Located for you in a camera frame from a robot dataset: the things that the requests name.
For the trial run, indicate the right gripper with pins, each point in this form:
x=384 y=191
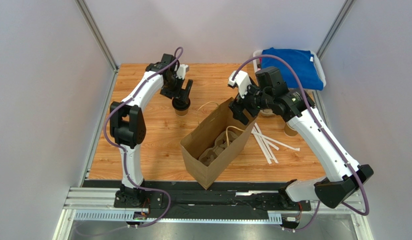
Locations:
x=245 y=103

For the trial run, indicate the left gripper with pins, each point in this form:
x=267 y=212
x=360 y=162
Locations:
x=179 y=92

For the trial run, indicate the black plastic cup lid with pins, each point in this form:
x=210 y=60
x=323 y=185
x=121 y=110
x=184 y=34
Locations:
x=181 y=105

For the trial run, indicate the brown paper coffee cup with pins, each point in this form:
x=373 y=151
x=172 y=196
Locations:
x=181 y=112

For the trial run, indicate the brown paper bag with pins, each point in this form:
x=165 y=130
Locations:
x=202 y=137

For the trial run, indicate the white straw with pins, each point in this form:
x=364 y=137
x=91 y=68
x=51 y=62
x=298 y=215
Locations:
x=261 y=144
x=269 y=146
x=276 y=141

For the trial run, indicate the cardboard cup carrier tray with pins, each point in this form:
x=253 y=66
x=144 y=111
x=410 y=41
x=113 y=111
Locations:
x=267 y=112

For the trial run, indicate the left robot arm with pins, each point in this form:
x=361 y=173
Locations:
x=128 y=128

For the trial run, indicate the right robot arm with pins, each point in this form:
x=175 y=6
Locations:
x=343 y=173

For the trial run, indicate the white plastic basket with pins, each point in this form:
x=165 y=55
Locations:
x=320 y=70

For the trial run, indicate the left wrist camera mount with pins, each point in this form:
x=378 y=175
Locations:
x=182 y=71

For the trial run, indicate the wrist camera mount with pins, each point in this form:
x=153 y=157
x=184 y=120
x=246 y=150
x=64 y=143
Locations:
x=182 y=71
x=241 y=81

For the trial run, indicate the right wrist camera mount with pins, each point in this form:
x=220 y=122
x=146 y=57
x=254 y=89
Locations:
x=241 y=81

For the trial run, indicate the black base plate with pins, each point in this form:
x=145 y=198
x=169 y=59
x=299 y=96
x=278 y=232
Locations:
x=221 y=201

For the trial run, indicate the aluminium frame rail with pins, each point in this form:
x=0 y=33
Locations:
x=88 y=214

